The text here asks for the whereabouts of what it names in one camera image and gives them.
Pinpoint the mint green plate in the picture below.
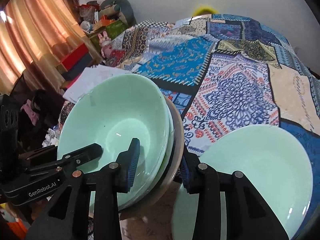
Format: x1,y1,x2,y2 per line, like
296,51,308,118
171,125,313,239

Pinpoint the pink bowl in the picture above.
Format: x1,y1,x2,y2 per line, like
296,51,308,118
119,96,184,220

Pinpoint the green cardboard box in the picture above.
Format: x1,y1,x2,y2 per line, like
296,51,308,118
88,20,127,50

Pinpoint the white folded paper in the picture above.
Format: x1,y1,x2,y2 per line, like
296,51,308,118
63,64,130,103

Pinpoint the white bowl with black spots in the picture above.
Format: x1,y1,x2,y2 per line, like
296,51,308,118
148,107,174,193

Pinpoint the pink bunny toy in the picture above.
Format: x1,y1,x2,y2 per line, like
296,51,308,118
98,31,112,58

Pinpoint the red gift box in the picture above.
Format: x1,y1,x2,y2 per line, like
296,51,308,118
56,43,93,81

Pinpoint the yellow round object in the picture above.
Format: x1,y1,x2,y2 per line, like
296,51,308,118
192,5,219,17

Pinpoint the patchwork patterned tablecloth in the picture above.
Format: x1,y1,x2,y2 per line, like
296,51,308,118
42,13,320,240

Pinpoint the mint green bowl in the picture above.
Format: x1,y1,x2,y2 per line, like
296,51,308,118
57,74,169,210

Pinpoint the grey plush toy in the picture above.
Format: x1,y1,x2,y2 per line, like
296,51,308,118
99,0,136,27

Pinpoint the orange curtain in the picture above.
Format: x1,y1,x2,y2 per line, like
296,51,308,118
0,0,86,95

